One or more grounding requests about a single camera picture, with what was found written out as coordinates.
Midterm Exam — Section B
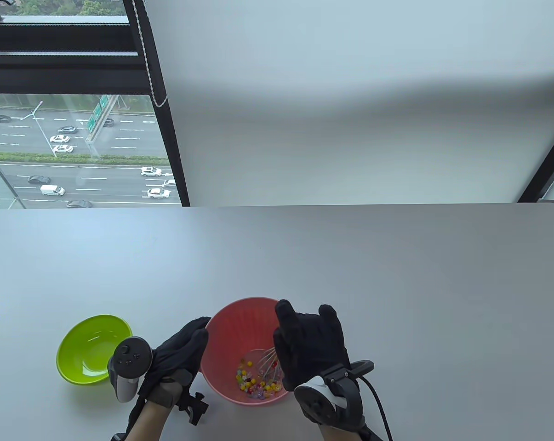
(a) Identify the person's right hand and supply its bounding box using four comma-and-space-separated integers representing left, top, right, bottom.
273, 300, 352, 392

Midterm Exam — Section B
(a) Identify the black window frame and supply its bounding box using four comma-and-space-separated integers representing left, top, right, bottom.
0, 0, 192, 208

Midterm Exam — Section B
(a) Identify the teal whisk with wooden handle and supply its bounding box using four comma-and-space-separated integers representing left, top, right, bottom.
245, 348, 285, 383

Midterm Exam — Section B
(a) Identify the black cable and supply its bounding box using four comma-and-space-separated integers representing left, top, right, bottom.
360, 376, 394, 441

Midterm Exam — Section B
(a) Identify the pink salad bowl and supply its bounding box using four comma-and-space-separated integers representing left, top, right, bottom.
200, 297, 305, 406

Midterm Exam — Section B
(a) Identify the grey left hand controller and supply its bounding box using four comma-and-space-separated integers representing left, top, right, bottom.
107, 337, 154, 404

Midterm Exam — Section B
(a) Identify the person's left forearm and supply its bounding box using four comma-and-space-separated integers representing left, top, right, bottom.
124, 399, 172, 441

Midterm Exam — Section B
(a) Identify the white roller blind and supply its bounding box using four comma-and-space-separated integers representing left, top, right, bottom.
143, 0, 554, 205

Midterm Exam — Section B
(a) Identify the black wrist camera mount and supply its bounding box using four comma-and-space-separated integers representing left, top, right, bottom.
176, 390, 210, 426

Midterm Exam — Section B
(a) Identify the black right hand controller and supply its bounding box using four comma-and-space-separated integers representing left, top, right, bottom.
294, 360, 375, 429

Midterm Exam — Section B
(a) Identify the person's right forearm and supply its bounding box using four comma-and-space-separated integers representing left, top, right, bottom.
318, 424, 366, 441

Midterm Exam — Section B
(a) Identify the white bead chain cord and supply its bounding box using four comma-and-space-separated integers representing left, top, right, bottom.
132, 0, 170, 109

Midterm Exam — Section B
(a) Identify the green plastic bowl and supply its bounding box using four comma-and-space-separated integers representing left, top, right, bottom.
56, 315, 133, 385

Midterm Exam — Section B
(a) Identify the person's left hand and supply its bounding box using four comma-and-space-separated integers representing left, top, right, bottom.
137, 317, 211, 409

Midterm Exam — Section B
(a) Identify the pile of colourful plastic decorations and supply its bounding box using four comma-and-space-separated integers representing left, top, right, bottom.
235, 358, 285, 398

